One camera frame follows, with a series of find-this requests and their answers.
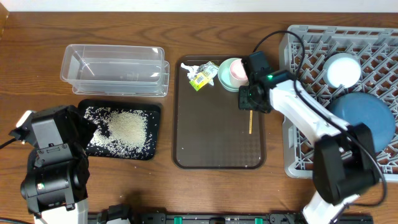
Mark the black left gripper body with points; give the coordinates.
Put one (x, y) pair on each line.
(82, 130)

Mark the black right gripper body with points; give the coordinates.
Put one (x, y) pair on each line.
(251, 101)

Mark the pink cup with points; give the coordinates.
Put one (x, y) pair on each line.
(238, 75)

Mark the white rice pile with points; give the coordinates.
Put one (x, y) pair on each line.
(124, 129)

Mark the light blue bowl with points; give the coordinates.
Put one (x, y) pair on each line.
(342, 69)

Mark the dark blue bowl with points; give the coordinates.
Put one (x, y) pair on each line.
(364, 108)

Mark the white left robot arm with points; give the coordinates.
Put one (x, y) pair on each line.
(57, 170)

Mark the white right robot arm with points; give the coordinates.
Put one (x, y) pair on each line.
(344, 166)

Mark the black waste tray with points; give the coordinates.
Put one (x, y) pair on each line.
(149, 105)

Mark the grey dishwasher rack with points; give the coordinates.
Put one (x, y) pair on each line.
(376, 49)

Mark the wooden chopstick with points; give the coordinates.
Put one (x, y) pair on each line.
(250, 121)

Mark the green bowl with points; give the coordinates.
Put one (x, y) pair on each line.
(224, 75)

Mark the yellow snack wrapper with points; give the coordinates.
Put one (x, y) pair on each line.
(202, 75)

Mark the clear plastic bin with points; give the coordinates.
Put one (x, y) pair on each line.
(116, 70)

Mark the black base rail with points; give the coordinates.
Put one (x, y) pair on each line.
(123, 213)

